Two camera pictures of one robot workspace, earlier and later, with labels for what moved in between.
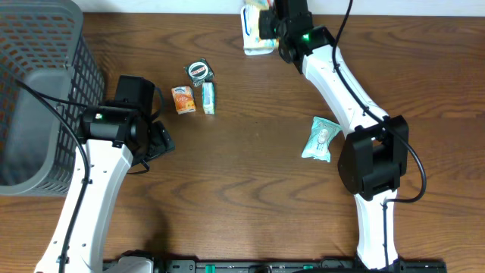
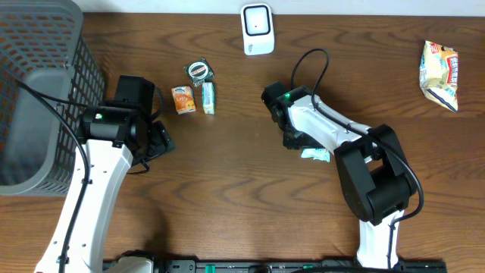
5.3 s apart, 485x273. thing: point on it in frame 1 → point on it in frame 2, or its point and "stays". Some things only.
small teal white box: [208, 97] stays
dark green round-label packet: [199, 71] stays
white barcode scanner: [252, 44] stays
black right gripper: [264, 27] → [311, 142]
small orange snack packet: [184, 99] stays
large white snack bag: [254, 7] → [439, 72]
